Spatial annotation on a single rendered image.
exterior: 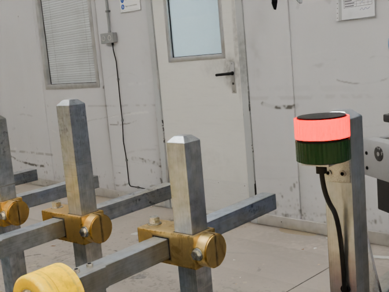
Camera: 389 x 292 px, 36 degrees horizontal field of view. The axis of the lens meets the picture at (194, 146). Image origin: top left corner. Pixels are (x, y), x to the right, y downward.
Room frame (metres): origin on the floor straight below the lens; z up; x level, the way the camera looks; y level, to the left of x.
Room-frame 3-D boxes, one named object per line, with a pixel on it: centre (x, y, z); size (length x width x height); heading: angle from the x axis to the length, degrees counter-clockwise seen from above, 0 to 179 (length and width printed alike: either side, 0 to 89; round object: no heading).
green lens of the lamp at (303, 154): (0.65, -0.14, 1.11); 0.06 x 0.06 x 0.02
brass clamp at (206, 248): (0.86, 0.03, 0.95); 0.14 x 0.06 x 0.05; 49
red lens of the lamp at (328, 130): (0.65, -0.14, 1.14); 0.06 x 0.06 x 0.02
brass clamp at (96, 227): (1.03, 0.22, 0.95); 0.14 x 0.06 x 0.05; 49
